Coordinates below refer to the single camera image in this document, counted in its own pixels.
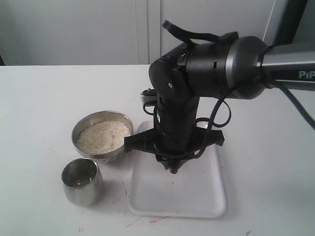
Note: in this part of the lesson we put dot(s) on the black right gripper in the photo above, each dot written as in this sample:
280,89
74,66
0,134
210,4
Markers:
169,152

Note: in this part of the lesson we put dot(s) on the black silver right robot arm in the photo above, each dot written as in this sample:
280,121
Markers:
192,81

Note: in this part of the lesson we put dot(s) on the steel bowl with rice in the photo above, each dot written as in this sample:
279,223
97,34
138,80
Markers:
100,136

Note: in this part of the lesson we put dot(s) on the small steel cup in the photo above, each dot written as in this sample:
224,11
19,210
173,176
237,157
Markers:
82,182

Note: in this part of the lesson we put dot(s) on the white plastic tray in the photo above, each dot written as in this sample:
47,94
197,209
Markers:
195,191

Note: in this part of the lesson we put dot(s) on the white cabinet doors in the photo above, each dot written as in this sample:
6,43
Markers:
88,32

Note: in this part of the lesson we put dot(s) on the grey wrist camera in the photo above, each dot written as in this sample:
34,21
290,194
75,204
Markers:
149,97

